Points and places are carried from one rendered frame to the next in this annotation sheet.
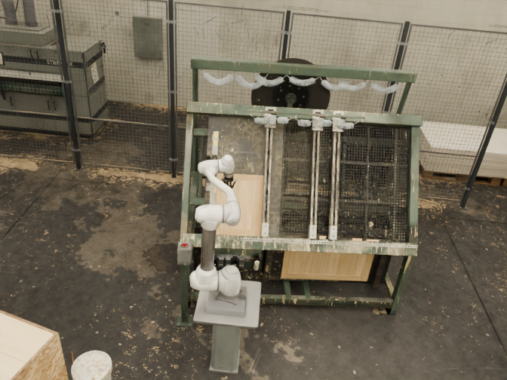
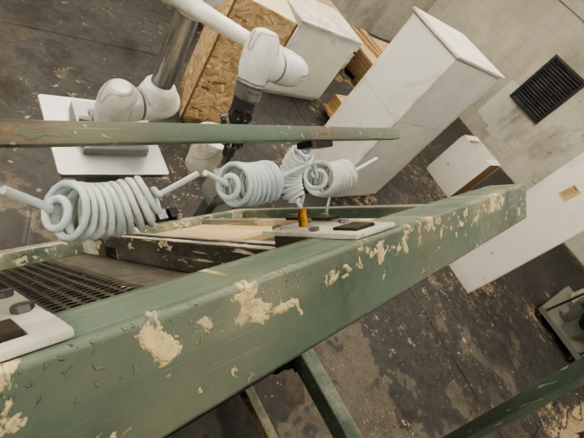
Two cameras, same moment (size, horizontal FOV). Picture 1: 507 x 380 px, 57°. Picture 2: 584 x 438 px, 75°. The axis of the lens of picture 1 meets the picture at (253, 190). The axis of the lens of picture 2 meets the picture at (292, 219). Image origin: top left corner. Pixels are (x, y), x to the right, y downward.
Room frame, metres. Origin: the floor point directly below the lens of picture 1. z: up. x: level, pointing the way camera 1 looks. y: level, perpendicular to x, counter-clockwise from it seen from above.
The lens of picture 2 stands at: (4.17, -0.54, 2.20)
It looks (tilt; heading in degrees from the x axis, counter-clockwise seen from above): 39 degrees down; 118
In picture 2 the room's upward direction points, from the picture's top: 42 degrees clockwise
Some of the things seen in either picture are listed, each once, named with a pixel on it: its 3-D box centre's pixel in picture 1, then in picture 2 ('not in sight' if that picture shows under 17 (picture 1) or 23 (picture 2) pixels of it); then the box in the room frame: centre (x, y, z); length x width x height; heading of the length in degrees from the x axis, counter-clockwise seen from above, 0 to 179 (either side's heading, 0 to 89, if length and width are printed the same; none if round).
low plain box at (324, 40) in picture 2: not in sight; (299, 50); (0.87, 2.85, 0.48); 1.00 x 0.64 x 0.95; 89
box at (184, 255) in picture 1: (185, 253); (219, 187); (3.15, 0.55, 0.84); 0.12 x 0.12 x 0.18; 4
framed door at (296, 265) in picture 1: (328, 258); not in sight; (3.64, -0.81, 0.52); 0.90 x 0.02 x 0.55; 94
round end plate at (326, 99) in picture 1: (290, 98); not in sight; (4.48, -0.29, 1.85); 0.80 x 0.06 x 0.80; 94
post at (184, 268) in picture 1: (185, 292); (188, 235); (3.15, 0.55, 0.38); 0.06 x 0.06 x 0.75; 4
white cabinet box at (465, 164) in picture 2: not in sight; (462, 167); (2.61, 5.22, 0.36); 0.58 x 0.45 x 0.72; 179
